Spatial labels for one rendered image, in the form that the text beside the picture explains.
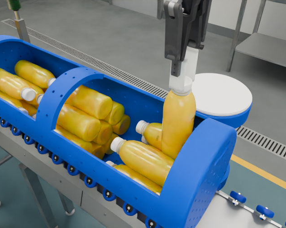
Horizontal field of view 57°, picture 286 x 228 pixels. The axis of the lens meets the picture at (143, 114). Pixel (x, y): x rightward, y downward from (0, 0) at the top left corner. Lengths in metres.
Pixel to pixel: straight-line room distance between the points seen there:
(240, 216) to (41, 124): 0.60
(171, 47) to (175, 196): 0.28
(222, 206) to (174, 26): 0.56
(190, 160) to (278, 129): 2.17
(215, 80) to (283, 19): 2.83
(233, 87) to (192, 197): 0.65
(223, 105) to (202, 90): 0.11
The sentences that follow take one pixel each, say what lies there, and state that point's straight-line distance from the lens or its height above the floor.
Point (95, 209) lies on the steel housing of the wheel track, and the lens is 0.88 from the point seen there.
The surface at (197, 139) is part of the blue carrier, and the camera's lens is 0.55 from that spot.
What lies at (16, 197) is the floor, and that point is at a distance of 2.12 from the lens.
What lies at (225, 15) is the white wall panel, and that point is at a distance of 4.14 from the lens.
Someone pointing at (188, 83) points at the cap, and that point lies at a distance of 0.52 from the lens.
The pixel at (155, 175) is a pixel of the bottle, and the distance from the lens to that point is 0.61.
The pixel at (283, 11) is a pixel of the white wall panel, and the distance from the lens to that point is 3.87.
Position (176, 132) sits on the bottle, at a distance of 0.57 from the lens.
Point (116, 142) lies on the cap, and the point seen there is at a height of 1.13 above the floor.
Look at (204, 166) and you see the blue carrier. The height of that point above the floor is 1.22.
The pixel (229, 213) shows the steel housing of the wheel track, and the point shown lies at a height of 0.93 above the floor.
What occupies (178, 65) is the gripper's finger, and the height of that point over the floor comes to 1.39.
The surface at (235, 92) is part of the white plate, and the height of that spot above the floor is 1.04.
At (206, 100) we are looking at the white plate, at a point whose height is 1.04.
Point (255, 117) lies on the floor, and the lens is 2.71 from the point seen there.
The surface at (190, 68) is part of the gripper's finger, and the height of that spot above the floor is 1.35.
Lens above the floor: 1.62
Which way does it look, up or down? 40 degrees down
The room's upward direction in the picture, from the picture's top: straight up
